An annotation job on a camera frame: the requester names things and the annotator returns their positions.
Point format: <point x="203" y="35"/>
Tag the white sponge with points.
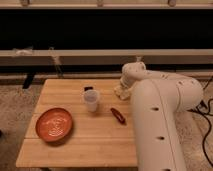
<point x="122" y="92"/>

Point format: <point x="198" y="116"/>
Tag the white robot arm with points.
<point x="155" y="98"/>

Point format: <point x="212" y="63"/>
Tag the small black object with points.
<point x="88" y="88"/>

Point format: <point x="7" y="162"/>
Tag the wooden table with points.
<point x="97" y="139"/>

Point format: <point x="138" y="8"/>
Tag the orange round plate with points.
<point x="54" y="125"/>

